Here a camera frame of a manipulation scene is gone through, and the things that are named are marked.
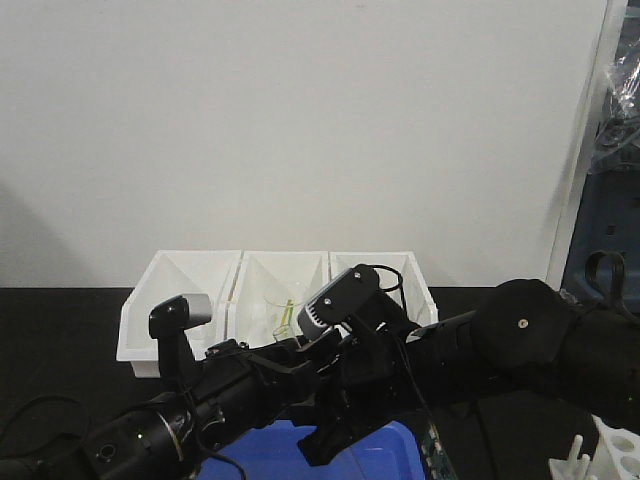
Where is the middle white storage bin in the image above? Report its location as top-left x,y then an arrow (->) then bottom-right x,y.
225,250 -> 329,348

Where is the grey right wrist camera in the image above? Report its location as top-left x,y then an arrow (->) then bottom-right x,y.
297,264 -> 380,341

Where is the clear bag of tubes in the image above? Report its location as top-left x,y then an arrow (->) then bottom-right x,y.
590,35 -> 639,174

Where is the white storage bin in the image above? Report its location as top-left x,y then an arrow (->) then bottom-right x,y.
116,250 -> 242,378
329,251 -> 439,326
225,250 -> 329,348

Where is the left white storage bin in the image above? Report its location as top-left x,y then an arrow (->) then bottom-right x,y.
116,250 -> 242,378

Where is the blue plastic tray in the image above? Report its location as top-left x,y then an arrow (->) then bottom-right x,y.
221,420 -> 426,479

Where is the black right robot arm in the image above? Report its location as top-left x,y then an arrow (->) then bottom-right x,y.
298,250 -> 639,466

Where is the white test tube rack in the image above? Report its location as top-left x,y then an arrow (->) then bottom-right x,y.
548,416 -> 639,479

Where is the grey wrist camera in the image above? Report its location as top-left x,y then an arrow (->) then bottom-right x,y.
148,293 -> 213,340
297,264 -> 380,341

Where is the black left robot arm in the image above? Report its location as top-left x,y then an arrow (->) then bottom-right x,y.
1,333 -> 340,479

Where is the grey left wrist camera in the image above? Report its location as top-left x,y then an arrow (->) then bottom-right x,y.
148,293 -> 213,340

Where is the blue-grey pegboard drying rack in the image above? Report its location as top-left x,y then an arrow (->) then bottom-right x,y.
562,171 -> 639,312

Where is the right white storage bin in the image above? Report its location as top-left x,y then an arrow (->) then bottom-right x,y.
329,251 -> 439,326

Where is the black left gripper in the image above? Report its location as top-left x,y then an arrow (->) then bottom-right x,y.
190,333 -> 341,445

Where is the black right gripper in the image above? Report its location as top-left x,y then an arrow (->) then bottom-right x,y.
294,299 -> 425,466

